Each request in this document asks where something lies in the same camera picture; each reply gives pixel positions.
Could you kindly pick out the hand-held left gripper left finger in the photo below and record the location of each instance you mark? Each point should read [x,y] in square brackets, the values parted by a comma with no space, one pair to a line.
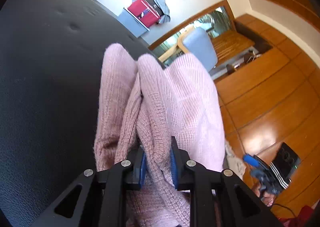
[143,168]

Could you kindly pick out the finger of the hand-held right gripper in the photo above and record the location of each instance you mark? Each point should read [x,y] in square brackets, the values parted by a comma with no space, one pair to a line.
[251,160]

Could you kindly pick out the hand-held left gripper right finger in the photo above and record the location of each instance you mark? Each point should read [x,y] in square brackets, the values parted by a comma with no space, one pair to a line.
[173,168]

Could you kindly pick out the pink knit sweater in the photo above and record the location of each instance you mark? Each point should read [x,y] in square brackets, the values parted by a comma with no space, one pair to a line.
[187,97]

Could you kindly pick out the person's right hand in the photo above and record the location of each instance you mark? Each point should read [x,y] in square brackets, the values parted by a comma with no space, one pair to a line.
[266,198]

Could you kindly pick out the black white-striped garment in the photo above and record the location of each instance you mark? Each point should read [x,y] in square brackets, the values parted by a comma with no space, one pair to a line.
[281,179]

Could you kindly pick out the beige garment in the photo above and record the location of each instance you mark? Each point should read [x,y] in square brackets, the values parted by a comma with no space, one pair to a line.
[235,162]

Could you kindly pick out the black device with green light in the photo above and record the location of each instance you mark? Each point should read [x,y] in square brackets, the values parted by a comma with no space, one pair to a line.
[286,157]

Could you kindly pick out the person's red jacket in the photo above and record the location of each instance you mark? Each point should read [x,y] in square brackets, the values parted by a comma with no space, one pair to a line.
[302,218]

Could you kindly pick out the wooden wardrobe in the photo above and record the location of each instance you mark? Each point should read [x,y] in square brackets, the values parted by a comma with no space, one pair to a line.
[275,92]

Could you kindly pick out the wooden door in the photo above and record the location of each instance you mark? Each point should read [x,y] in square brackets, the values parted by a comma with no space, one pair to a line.
[232,42]

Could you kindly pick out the wooden armchair with grey cushions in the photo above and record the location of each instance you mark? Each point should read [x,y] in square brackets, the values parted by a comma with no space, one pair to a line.
[200,44]

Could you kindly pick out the black leather sofa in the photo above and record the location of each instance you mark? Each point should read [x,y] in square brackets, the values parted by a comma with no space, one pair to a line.
[50,79]

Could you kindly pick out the grey plastic storage box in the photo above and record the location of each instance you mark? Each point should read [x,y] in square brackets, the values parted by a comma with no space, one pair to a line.
[130,23]

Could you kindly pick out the red fabric box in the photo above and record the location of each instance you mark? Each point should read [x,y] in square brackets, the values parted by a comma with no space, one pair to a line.
[140,8]

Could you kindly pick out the grey cloth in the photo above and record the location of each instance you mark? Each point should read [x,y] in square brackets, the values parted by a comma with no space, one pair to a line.
[160,2]

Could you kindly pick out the wooden door frame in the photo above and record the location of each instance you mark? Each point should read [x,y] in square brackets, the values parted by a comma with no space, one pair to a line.
[190,20]

